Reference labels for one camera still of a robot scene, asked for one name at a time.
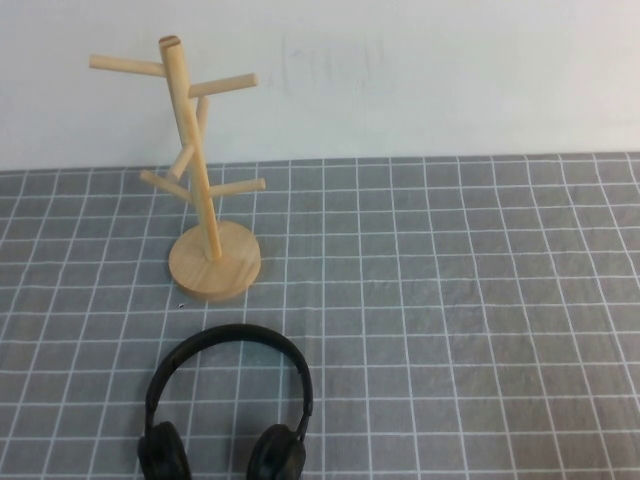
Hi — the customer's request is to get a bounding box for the wooden branch headphone stand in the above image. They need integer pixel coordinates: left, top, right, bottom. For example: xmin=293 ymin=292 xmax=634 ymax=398
xmin=88 ymin=35 xmax=266 ymax=301

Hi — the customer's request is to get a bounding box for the grey white-grid tablecloth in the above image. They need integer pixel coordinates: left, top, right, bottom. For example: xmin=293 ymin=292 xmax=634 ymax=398
xmin=0 ymin=152 xmax=640 ymax=480

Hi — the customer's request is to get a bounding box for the black over-ear headphones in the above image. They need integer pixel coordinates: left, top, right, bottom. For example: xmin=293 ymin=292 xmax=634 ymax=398
xmin=137 ymin=323 xmax=315 ymax=480

